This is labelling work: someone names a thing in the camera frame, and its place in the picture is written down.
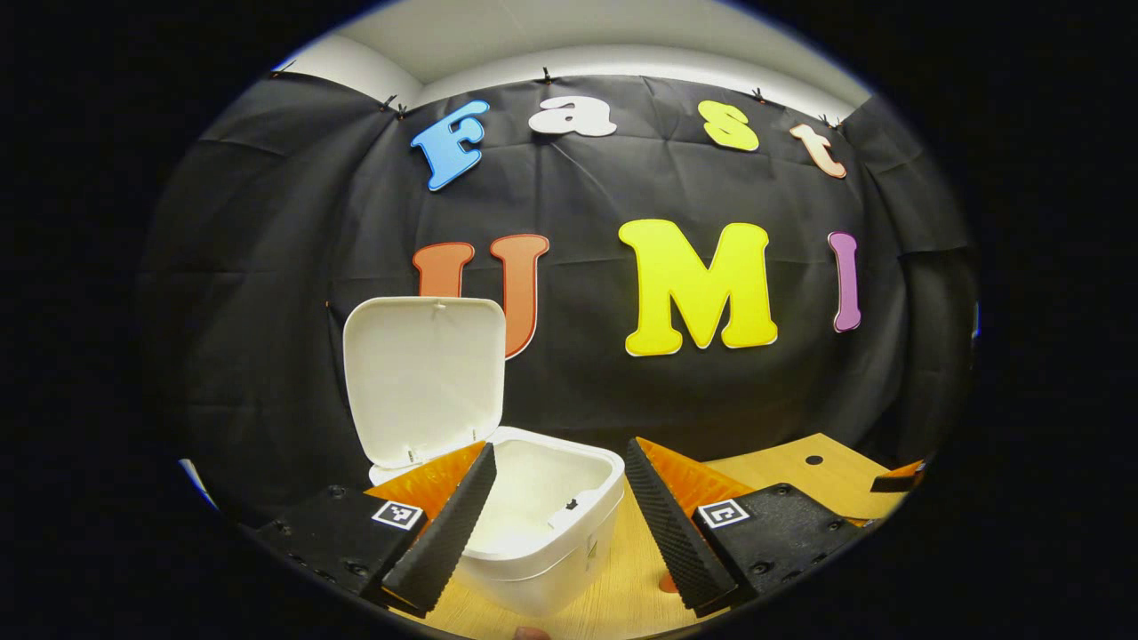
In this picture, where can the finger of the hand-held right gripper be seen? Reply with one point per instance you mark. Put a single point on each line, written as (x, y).
(898, 482)

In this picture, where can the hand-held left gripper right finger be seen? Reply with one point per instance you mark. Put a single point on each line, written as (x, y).
(671, 533)

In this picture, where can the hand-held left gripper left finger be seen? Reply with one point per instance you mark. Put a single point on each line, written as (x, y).
(453, 533)

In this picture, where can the white desktop garbage bin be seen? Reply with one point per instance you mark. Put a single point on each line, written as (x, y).
(427, 382)

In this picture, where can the black backdrop cloth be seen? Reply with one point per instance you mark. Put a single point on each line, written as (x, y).
(267, 267)

